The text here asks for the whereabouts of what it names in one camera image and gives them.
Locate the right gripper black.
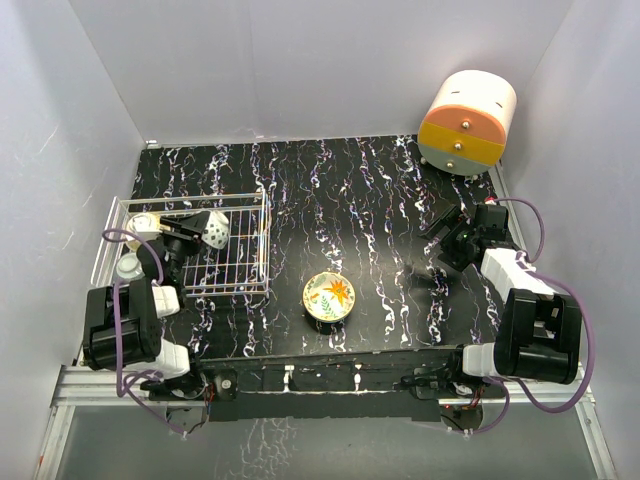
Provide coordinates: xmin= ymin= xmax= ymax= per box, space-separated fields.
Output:
xmin=418 ymin=205 xmax=479 ymax=271

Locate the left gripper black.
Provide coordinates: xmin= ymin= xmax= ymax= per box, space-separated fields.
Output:
xmin=157 ymin=212 xmax=210 ymax=281

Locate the blue patterned bowl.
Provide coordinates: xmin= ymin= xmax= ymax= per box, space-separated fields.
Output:
xmin=202 ymin=210 xmax=230 ymax=250

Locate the yellow teal patterned bowl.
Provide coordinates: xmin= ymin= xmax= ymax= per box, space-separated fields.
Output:
xmin=125 ymin=215 xmax=161 ymax=252

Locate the grey bowl red rim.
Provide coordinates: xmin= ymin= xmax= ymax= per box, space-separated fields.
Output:
xmin=115 ymin=252 xmax=144 ymax=282

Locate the orange flower bowl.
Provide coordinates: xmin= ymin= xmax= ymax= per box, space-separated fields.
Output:
xmin=302 ymin=272 xmax=356 ymax=324

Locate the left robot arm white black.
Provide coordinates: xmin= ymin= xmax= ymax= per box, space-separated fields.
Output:
xmin=82 ymin=211 xmax=226 ymax=399

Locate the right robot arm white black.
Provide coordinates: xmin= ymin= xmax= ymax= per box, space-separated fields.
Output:
xmin=422 ymin=203 xmax=582 ymax=397

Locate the round pastel drawer cabinet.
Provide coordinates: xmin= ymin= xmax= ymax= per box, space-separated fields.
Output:
xmin=417 ymin=70 xmax=517 ymax=177

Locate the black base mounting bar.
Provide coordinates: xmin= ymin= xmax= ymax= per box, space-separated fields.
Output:
xmin=141 ymin=347 xmax=484 ymax=422

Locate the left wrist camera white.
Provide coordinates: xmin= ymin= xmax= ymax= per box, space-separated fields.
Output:
xmin=128 ymin=212 xmax=160 ymax=235

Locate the white wire dish rack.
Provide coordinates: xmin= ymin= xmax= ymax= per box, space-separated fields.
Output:
xmin=105 ymin=189 xmax=271 ymax=298

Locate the aluminium frame rail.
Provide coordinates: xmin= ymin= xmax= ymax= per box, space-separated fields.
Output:
xmin=34 ymin=164 xmax=619 ymax=480

